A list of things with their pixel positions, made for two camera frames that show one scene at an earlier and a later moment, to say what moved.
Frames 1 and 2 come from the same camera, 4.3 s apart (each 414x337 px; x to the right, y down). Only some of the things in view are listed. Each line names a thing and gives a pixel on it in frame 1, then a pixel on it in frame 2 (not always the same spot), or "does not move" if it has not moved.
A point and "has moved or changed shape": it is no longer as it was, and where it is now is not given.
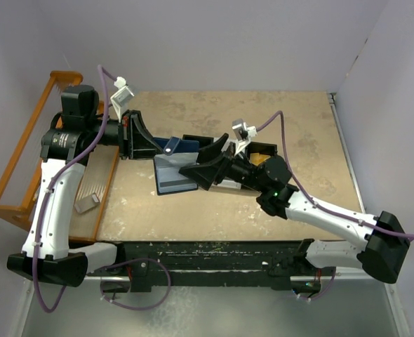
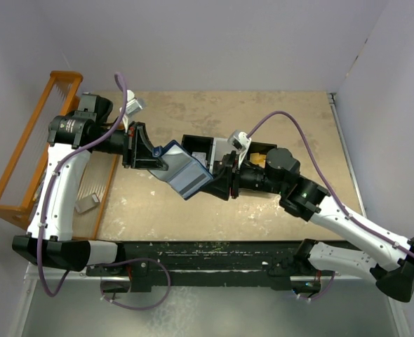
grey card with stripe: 170,180 has moved or changed shape
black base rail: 163,265 does not move
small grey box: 86,203 does not move
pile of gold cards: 256,158 does not move
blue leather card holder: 170,146 to 185,174
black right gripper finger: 205,175 to 219,187
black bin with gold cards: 257,153 does not move
